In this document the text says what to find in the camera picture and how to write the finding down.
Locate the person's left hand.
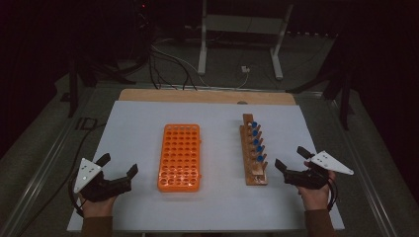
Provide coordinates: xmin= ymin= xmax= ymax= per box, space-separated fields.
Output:
xmin=79 ymin=194 xmax=119 ymax=219

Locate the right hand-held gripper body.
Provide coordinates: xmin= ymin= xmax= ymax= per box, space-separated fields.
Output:
xmin=283 ymin=150 xmax=356 ymax=191

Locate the black equipment tower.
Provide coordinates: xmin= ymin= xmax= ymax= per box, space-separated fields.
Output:
xmin=132 ymin=0 xmax=156 ymax=60

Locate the long black floor cable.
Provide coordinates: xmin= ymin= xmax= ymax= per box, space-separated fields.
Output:
xmin=18 ymin=122 xmax=107 ymax=237

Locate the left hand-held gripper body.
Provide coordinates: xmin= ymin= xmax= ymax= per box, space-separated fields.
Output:
xmin=73 ymin=157 xmax=133 ymax=203

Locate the wooden tube rack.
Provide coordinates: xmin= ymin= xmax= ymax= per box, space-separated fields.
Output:
xmin=239 ymin=113 xmax=270 ymax=187

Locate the black floor cable bundle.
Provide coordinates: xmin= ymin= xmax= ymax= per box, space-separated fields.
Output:
xmin=147 ymin=45 xmax=199 ymax=92

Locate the person's right hand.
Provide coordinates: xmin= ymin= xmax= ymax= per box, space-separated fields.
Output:
xmin=296 ymin=170 xmax=337 ymax=212

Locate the orange plastic tube rack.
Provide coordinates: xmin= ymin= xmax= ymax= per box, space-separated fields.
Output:
xmin=157 ymin=123 xmax=202 ymax=194

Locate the left hand-held gripper cable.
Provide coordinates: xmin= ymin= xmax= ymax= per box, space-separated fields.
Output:
xmin=67 ymin=177 xmax=85 ymax=218

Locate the black power strip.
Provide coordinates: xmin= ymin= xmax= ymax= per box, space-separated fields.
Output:
xmin=286 ymin=30 xmax=339 ymax=39

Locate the right hand-held gripper cable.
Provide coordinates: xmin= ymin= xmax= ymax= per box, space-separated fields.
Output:
xmin=326 ymin=177 xmax=339 ymax=212

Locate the hand-held gripper cable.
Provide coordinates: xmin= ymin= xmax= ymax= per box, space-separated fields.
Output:
xmin=326 ymin=177 xmax=339 ymax=212
xmin=67 ymin=177 xmax=85 ymax=218

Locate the aluminium floor rail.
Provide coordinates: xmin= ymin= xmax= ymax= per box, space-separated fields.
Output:
xmin=329 ymin=98 xmax=400 ymax=237
xmin=0 ymin=95 xmax=97 ymax=237

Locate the black tripod stand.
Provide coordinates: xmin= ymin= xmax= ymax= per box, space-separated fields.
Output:
xmin=67 ymin=48 xmax=149 ymax=119
xmin=286 ymin=33 xmax=356 ymax=131

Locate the white floor cable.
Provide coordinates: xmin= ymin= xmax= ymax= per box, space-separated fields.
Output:
xmin=151 ymin=43 xmax=250 ymax=89

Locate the white board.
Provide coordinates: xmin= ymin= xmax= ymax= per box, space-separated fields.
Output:
xmin=66 ymin=100 xmax=345 ymax=233

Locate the grey metal stand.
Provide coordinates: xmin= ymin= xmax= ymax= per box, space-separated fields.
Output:
xmin=197 ymin=0 xmax=294 ymax=81

